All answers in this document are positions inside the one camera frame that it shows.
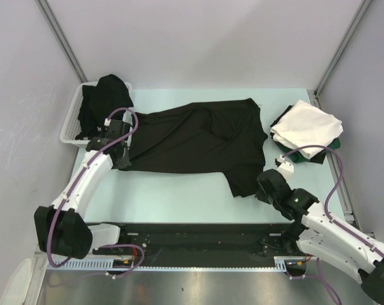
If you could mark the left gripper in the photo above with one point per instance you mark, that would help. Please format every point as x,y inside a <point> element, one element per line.
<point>124,162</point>

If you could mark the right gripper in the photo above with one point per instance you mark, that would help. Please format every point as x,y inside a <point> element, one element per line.
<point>260,195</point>

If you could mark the white plastic laundry basket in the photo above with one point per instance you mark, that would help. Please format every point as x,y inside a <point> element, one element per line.
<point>72,126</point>

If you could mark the black t-shirt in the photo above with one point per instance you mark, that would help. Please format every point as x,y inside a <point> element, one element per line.
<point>203,137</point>
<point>281,116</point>

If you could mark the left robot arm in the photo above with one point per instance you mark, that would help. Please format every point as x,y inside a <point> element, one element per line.
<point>61,228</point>

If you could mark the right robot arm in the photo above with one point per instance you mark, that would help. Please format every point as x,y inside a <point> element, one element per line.
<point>318,232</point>

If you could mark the black clothes pile in basket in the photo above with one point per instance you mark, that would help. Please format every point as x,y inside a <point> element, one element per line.
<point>99,101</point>

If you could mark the black folded t-shirt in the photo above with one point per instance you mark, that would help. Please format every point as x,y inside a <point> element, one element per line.
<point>281,116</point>

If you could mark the white folded t-shirt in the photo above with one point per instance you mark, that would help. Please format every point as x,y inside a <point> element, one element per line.
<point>307,127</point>

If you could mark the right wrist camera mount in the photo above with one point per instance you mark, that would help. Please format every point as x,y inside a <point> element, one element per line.
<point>284,167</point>

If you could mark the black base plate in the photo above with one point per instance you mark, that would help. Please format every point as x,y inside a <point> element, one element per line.
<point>210,246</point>

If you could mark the grey slotted cable duct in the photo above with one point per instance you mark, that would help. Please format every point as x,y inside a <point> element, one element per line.
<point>97,264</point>

